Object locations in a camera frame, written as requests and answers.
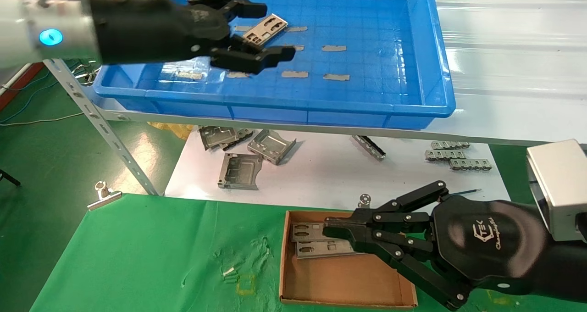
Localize folded grey metal bracket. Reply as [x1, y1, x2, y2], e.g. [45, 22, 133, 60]
[198, 126, 239, 151]

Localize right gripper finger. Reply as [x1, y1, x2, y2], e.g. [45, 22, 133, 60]
[323, 180, 449, 240]

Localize narrow grey metal rail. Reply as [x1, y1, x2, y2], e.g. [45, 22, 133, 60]
[351, 135, 386, 161]

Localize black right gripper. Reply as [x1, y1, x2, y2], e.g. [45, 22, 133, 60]
[349, 195, 549, 311]

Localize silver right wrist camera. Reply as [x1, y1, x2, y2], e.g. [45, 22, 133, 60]
[526, 139, 587, 243]

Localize flat grey metal bracket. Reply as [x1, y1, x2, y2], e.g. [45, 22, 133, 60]
[220, 128, 254, 151]

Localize silver perforated metal plate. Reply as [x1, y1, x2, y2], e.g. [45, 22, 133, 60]
[290, 222, 332, 243]
[242, 14, 288, 45]
[296, 240, 366, 259]

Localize white paper sheet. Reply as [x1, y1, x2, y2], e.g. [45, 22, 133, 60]
[164, 128, 510, 214]

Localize grey slotted metal shelf post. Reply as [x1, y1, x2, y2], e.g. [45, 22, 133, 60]
[44, 59, 160, 196]

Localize white floor cable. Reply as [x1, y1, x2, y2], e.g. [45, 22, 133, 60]
[0, 112, 84, 127]

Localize shallow cardboard box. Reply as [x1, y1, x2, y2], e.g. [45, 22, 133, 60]
[279, 210, 418, 308]

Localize black stand leg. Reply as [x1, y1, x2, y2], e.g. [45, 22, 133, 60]
[0, 169, 21, 187]

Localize open grey metal cage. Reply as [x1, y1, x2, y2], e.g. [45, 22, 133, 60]
[247, 129, 297, 166]

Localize blue plastic tray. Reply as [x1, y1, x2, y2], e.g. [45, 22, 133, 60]
[93, 0, 456, 130]

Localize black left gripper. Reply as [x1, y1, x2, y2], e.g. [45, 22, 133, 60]
[158, 0, 296, 75]

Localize square grey metal frame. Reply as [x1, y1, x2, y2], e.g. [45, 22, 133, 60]
[218, 153, 263, 191]

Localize green cloth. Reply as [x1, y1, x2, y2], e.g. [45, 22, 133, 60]
[28, 194, 587, 312]

